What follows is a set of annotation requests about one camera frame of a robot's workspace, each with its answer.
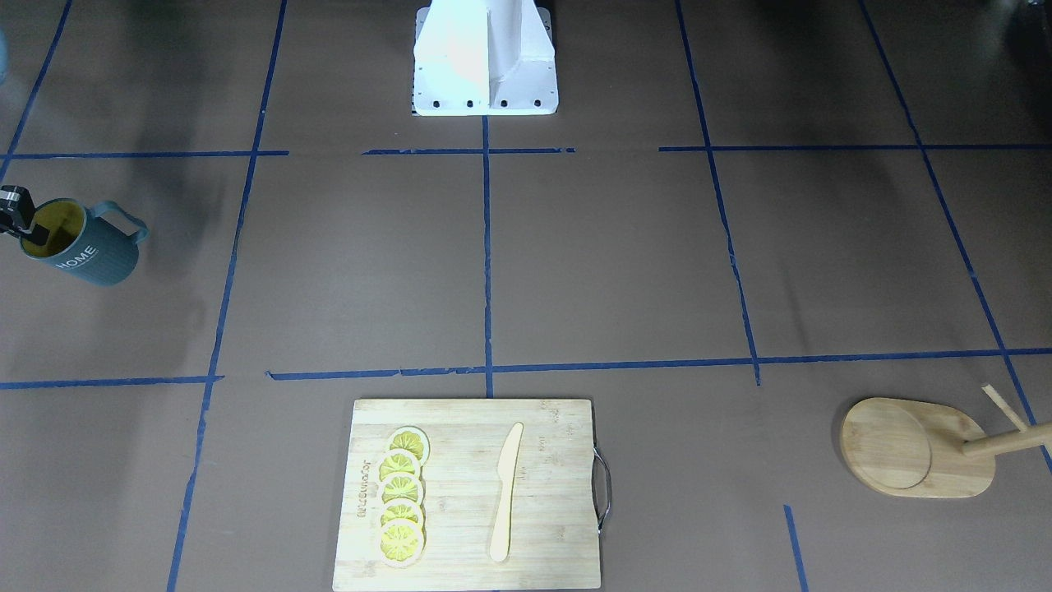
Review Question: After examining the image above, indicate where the teal ribbed mug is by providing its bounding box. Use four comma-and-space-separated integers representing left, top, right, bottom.
19, 198, 150, 286

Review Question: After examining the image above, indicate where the wooden cup storage rack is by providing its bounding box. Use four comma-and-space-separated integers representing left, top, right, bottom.
838, 383, 1051, 499

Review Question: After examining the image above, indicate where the lemon slice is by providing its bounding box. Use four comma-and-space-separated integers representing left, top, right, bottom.
387, 426, 431, 465
378, 447, 422, 481
380, 498, 426, 533
378, 472, 425, 505
379, 518, 426, 568

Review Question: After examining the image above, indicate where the wooden knife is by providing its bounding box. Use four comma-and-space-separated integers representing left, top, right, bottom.
488, 421, 524, 562

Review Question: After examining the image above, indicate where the bamboo cutting board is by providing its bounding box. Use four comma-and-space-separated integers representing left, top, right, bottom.
331, 399, 602, 591

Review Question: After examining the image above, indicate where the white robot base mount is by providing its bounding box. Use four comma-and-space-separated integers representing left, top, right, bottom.
411, 1, 560, 117

